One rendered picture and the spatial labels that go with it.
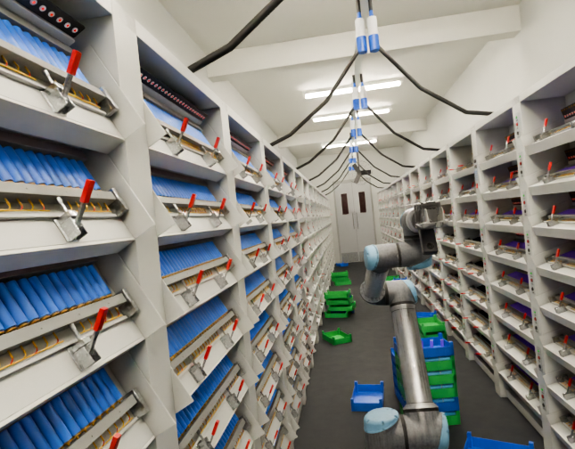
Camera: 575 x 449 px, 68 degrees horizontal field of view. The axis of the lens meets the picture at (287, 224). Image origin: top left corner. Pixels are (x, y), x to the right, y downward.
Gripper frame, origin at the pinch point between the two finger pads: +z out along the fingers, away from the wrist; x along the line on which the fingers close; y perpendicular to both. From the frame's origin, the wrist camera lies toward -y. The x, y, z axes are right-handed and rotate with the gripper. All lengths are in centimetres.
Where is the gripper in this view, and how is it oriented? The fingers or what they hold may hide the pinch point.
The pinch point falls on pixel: (438, 225)
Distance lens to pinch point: 129.8
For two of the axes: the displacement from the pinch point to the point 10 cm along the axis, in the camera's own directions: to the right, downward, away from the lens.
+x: 9.9, -1.0, -0.9
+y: -1.0, -9.9, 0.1
